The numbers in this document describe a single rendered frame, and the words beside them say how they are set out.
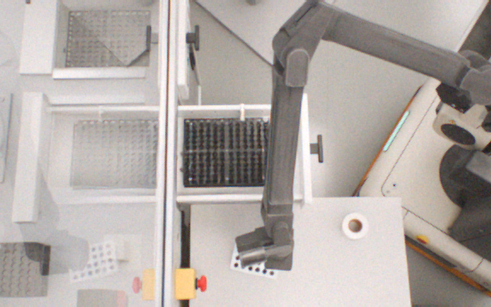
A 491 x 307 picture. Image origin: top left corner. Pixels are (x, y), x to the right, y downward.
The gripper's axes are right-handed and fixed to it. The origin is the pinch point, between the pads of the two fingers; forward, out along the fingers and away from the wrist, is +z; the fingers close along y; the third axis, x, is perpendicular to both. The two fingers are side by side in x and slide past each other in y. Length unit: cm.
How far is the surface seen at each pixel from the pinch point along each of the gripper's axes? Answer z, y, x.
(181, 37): -8, -53, -29
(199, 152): -5.2, -23.0, -21.6
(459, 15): 86, -119, 79
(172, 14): -14, -56, -31
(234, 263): 7.7, 3.5, -10.8
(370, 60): 86, -94, 39
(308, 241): 9.0, -4.0, 8.5
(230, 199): -3.9, -11.5, -12.8
